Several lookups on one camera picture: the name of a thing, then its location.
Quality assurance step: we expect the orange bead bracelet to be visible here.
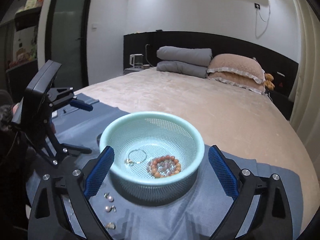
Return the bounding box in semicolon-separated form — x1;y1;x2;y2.
147;156;182;179

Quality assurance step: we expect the white electric kettle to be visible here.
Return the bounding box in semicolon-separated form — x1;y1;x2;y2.
129;54;144;68

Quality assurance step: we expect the pale pink bead bracelet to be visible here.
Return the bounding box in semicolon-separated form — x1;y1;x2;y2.
150;161;175;174

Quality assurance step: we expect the black nightstand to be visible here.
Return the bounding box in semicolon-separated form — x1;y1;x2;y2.
269;90;293;121

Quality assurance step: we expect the dark shelf with goods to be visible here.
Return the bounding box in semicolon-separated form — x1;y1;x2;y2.
0;0;42;100

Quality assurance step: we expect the mint green plastic basket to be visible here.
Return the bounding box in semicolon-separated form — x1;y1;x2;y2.
99;112;205;207

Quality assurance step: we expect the brown teddy bear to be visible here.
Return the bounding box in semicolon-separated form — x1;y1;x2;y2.
264;73;275;90

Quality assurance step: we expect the black frosted glass door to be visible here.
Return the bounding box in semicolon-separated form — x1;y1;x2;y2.
45;0;94;88

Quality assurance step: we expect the gold chain bracelet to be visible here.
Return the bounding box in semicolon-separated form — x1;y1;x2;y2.
124;149;148;166

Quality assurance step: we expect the black headboard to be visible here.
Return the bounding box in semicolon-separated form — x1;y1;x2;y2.
123;31;299;100

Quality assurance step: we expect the beige curtain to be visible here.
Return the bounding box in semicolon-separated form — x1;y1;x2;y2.
287;0;320;155

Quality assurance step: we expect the white power cable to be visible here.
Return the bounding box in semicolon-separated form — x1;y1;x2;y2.
254;0;272;37

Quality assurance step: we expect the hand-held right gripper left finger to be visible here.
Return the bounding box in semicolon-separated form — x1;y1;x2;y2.
27;145;115;240

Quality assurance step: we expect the bed with beige blanket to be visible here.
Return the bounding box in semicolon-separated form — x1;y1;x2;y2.
72;67;313;230

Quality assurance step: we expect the pink frilled pillow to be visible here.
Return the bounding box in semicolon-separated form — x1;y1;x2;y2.
207;72;267;95
207;53;266;84

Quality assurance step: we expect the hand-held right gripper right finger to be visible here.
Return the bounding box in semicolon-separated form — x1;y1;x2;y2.
208;144;293;240

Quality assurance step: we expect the folded grey quilt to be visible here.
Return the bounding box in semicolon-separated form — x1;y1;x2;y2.
156;46;213;78

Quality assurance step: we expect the grey nightstand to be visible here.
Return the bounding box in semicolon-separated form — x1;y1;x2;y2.
124;66;150;76

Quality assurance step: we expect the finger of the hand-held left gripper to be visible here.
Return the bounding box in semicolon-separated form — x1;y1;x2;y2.
37;127;93;168
48;87;94;111

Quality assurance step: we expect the blue-grey cloth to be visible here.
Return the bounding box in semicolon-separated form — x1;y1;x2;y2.
25;92;302;240

